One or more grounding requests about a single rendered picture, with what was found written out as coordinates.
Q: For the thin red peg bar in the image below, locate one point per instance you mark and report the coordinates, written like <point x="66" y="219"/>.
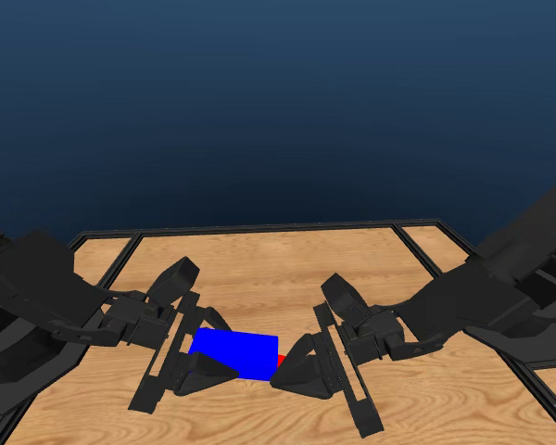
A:
<point x="281" y="360"/>

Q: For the blue hollow socket block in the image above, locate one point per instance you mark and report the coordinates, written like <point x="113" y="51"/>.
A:
<point x="241" y="354"/>

